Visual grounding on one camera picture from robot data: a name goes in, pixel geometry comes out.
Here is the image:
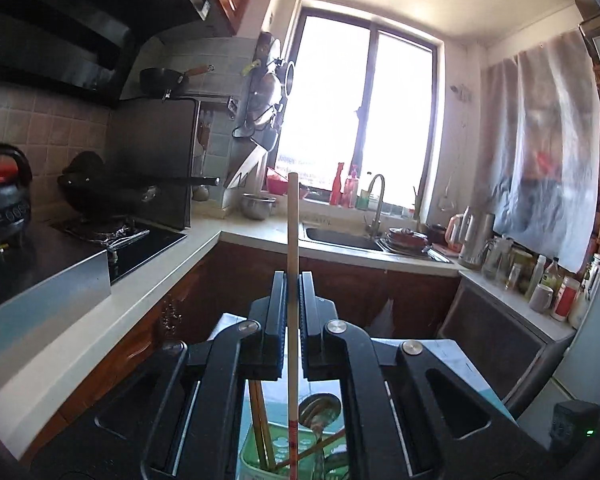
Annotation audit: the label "green dish soap bottle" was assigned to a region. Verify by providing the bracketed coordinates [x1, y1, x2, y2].
[357, 172, 374, 211]

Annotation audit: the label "long wooden chopstick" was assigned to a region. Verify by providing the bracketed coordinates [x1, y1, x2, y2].
[274, 426, 349, 472]

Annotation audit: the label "black splash guard panel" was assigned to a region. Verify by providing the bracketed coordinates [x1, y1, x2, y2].
[116, 96, 202, 232]

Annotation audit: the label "wooden cutting board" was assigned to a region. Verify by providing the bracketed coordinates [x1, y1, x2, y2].
[222, 142, 269, 209]

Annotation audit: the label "translucent plastic curtain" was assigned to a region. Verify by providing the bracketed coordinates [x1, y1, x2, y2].
[479, 29, 600, 272]

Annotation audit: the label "small black frying pan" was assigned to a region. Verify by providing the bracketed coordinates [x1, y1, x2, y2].
[139, 64, 216, 102]

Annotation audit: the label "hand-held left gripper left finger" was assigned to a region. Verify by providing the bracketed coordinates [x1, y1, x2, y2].
[30, 270, 287, 480]

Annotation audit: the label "black pressure cooker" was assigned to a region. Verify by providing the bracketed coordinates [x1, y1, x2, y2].
[0, 142, 34, 252]

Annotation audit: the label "wooden base cabinets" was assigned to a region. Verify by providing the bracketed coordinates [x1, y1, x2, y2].
[19, 239, 462, 462]

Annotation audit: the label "glass pitcher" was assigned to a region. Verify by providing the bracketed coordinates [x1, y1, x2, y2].
[481, 237, 514, 282]

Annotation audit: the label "cream chopstick red band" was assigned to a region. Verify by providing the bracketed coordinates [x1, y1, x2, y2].
[287, 172, 301, 480]

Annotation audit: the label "red dishes in rack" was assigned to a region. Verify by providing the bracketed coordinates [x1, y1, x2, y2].
[384, 226, 432, 254]

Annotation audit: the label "grey appliance cabinet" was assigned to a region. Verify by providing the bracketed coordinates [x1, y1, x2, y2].
[436, 276, 577, 402]

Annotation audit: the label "red plastic bottle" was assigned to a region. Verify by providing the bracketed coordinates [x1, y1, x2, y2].
[329, 162, 345, 206]

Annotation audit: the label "labelled glass jar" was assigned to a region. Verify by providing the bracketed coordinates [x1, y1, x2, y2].
[504, 254, 529, 292]

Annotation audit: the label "red lidded container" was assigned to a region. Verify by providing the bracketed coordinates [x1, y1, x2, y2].
[550, 275, 580, 322]

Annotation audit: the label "steel kitchen faucet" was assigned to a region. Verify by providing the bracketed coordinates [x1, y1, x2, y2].
[364, 173, 387, 239]

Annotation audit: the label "small black pot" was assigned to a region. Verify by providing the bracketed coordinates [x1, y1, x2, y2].
[424, 223, 449, 247]

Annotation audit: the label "metal bowl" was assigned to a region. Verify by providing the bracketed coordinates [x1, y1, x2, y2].
[240, 193, 277, 220]

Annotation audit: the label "dark oil bottle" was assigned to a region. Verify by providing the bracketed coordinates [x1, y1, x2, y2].
[542, 257, 564, 297]

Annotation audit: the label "light wooden chopstick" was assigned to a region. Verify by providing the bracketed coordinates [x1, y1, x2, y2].
[256, 389, 278, 470]
[249, 380, 269, 472]

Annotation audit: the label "pink spray bottle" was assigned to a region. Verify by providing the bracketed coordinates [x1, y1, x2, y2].
[343, 164, 360, 209]

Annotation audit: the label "black wok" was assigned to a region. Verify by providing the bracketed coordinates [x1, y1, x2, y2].
[56, 151, 222, 222]

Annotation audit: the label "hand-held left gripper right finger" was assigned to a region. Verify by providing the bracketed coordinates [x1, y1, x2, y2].
[301, 270, 557, 480]

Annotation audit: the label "white plastic jug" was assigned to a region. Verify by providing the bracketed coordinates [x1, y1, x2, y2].
[569, 252, 600, 329]

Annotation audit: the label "gas stove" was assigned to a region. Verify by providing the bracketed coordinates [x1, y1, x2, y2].
[49, 214, 189, 284]

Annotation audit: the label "green plastic utensil holder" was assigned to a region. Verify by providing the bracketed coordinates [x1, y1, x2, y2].
[237, 421, 354, 480]

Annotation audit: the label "steel electric kettle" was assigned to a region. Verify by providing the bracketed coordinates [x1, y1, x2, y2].
[446, 207, 497, 269]

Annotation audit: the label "hanging utensil rack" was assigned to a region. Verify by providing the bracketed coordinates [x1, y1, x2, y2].
[231, 31, 297, 154]

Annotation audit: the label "white plastic bottle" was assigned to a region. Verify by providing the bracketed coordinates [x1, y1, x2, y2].
[524, 254, 547, 302]

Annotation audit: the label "red plastic basin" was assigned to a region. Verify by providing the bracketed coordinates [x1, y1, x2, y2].
[265, 167, 290, 196]

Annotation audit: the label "metal spoon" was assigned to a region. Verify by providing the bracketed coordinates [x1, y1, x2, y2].
[298, 393, 342, 434]

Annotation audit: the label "white plastic bag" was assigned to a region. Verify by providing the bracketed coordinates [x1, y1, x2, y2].
[369, 299, 397, 339]

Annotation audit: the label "white mug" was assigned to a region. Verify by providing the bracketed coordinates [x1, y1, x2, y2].
[528, 283, 555, 314]

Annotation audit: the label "kitchen window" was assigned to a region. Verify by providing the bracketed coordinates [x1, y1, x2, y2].
[274, 6, 439, 209]

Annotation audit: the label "steel kitchen sink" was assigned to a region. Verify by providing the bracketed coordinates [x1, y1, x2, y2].
[303, 224, 454, 264]

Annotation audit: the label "black range hood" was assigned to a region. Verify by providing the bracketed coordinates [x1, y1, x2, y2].
[0, 0, 217, 107]

